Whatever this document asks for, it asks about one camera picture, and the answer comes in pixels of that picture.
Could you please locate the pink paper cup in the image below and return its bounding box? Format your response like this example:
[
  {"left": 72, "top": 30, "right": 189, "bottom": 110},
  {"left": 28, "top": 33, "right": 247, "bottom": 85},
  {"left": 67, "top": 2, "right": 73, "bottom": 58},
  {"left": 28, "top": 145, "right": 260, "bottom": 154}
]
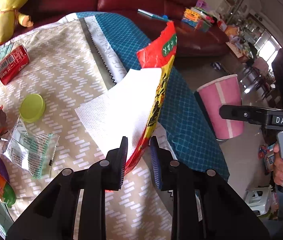
[{"left": 197, "top": 74, "right": 244, "bottom": 140}]

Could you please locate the white tissue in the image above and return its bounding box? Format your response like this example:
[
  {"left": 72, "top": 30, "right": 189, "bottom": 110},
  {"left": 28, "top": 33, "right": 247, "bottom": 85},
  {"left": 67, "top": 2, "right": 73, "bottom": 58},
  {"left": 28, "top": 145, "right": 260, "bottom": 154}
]
[{"left": 75, "top": 69, "right": 160, "bottom": 158}]

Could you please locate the clear green printed wrapper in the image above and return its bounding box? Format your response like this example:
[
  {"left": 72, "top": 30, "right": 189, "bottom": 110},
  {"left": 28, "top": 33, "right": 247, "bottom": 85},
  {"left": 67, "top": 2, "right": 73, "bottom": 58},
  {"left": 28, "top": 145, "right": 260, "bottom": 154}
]
[{"left": 4, "top": 118, "right": 60, "bottom": 179}]

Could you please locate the lime green plastic lid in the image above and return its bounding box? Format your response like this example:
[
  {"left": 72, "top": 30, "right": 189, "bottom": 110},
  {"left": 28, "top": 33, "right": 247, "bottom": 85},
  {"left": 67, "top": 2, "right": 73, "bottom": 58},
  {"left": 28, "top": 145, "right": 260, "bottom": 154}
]
[{"left": 20, "top": 94, "right": 46, "bottom": 123}]

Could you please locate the red yellow snack bag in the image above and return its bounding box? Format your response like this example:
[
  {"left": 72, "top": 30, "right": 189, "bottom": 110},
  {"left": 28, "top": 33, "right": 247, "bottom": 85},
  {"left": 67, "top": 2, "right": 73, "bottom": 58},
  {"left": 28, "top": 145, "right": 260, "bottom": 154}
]
[{"left": 125, "top": 21, "right": 177, "bottom": 174}]

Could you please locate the orange toy egg capsule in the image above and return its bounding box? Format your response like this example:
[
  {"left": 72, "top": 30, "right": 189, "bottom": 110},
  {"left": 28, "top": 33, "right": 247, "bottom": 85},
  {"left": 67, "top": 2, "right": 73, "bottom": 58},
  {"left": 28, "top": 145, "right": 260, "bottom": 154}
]
[{"left": 0, "top": 175, "right": 16, "bottom": 208}]

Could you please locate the red soda can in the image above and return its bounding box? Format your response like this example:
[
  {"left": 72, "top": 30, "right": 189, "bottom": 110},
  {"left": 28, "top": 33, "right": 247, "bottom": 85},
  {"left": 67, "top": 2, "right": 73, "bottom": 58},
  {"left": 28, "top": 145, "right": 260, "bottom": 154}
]
[{"left": 0, "top": 45, "right": 30, "bottom": 86}]

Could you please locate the small striped ball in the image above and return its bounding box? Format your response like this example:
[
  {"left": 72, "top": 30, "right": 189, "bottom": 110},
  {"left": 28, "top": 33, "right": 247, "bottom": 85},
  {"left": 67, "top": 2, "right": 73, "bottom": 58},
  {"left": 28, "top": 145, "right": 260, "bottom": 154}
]
[{"left": 211, "top": 62, "right": 223, "bottom": 71}]

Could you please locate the red leather sofa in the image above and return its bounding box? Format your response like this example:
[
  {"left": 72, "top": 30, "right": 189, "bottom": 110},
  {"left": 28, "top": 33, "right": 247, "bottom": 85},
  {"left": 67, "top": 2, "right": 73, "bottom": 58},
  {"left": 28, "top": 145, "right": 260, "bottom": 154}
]
[{"left": 21, "top": 0, "right": 230, "bottom": 57}]

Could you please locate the colourful toy stack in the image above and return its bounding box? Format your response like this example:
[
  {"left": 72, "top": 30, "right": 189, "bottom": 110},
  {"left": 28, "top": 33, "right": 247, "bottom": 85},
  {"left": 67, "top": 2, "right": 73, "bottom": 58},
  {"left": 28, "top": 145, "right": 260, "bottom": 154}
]
[{"left": 182, "top": 0, "right": 217, "bottom": 33}]

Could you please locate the patterned blue beige tablecloth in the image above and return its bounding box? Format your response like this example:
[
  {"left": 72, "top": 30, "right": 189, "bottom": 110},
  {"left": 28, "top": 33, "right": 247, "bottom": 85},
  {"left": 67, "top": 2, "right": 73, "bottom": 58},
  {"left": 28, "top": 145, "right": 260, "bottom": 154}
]
[{"left": 0, "top": 12, "right": 229, "bottom": 239}]

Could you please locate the blue book on sofa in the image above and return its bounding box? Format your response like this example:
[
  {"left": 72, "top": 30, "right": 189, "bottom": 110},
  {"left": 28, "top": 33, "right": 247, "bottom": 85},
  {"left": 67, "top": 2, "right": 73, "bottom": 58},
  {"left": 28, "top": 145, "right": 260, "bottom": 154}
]
[{"left": 138, "top": 9, "right": 169, "bottom": 22}]

